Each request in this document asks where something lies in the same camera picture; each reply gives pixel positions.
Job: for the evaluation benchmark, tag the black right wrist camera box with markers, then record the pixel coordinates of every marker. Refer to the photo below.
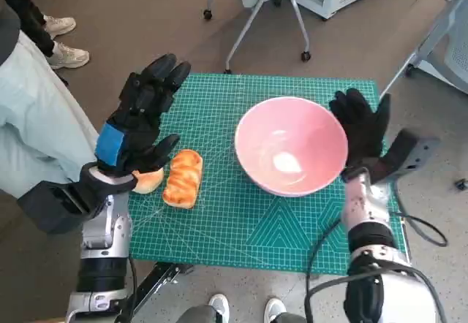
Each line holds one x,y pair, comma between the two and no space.
406,155

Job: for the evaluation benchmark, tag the pink bowl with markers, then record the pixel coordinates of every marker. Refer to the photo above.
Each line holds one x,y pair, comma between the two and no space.
292,144

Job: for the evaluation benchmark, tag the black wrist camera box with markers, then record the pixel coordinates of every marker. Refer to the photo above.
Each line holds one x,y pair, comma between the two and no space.
406,155
51,206

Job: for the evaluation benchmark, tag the person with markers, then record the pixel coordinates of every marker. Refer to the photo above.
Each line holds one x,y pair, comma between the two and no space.
219,306
36,125
25,12

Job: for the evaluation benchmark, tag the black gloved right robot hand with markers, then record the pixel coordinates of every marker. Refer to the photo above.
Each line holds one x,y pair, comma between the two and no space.
362,129

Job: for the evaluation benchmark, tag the black table bracket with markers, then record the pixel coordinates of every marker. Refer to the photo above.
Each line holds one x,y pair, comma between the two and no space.
157,279

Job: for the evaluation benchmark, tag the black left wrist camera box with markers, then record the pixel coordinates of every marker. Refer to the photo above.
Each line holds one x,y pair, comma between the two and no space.
51,206

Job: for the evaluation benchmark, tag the green cutting mat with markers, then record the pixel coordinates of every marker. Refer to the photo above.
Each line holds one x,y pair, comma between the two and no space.
219,235

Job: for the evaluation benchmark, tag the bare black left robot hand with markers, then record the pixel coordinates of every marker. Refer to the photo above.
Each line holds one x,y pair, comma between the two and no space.
135,129

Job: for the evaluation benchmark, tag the round pale bread bun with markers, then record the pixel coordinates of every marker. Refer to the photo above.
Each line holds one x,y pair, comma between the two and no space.
148,184

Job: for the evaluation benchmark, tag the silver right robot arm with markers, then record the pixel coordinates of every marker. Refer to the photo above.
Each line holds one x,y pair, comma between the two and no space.
376,250

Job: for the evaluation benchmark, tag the braided golden bread loaf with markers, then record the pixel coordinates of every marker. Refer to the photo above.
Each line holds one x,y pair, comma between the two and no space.
183,180

